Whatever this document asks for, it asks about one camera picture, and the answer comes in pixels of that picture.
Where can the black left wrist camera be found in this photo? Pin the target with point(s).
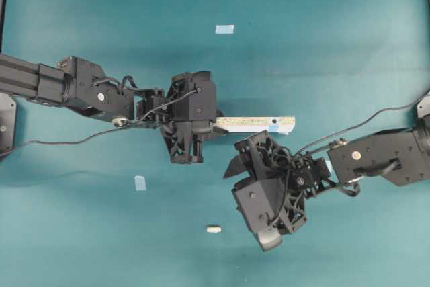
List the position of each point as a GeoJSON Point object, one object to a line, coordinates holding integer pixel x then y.
{"type": "Point", "coordinates": [201, 104]}

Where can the white wooden particle board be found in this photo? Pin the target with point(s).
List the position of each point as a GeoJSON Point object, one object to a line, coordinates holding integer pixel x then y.
{"type": "Point", "coordinates": [255, 124]}

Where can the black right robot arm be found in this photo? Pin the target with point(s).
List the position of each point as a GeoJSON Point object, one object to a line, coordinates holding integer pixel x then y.
{"type": "Point", "coordinates": [401, 156]}

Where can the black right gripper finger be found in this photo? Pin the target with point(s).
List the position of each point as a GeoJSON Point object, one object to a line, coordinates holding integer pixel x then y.
{"type": "Point", "coordinates": [260, 145]}
{"type": "Point", "coordinates": [237, 165]}

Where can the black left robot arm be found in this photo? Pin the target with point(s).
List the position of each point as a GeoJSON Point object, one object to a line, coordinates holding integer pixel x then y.
{"type": "Point", "coordinates": [84, 88]}

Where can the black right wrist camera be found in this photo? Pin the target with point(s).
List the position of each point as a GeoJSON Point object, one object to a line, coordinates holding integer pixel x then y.
{"type": "Point", "coordinates": [260, 203]}

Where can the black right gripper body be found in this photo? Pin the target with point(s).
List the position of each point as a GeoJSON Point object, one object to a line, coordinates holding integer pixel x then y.
{"type": "Point", "coordinates": [303, 177]}

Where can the small wooden dowel rod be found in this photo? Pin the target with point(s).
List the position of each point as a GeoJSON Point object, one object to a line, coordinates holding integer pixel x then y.
{"type": "Point", "coordinates": [213, 229]}

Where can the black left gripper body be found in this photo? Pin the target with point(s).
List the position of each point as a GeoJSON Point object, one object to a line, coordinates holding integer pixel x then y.
{"type": "Point", "coordinates": [184, 139]}

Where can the light blue tape piece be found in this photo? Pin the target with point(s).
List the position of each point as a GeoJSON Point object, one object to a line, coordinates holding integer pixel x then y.
{"type": "Point", "coordinates": [140, 183]}
{"type": "Point", "coordinates": [224, 29]}

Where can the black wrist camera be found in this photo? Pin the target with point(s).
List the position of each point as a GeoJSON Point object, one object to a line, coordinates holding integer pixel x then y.
{"type": "Point", "coordinates": [260, 203]}
{"type": "Point", "coordinates": [201, 104]}

